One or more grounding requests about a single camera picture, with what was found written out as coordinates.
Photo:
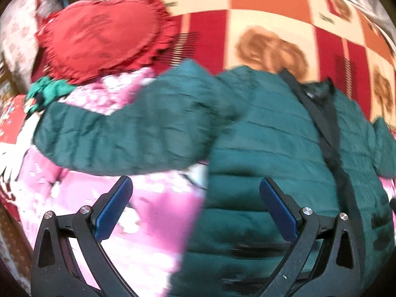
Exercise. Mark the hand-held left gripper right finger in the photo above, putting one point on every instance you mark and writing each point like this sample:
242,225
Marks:
280,210

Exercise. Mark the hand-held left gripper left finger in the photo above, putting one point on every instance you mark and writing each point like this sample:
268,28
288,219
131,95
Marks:
109,211

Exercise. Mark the green puffer jacket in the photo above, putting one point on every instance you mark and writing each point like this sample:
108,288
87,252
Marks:
263,123

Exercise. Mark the pink printed blanket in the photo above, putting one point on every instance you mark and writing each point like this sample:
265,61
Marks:
161,210

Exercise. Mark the green ruffled cloth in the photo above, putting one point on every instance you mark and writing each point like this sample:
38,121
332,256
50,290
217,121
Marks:
51,89

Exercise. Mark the red heart-shaped pillow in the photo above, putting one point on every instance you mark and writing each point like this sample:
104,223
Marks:
102,37

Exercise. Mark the beige floral cloth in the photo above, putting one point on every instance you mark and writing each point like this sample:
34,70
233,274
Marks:
18,37

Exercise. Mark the red orange checked blanket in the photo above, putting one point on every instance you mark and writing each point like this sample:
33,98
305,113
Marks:
272,12

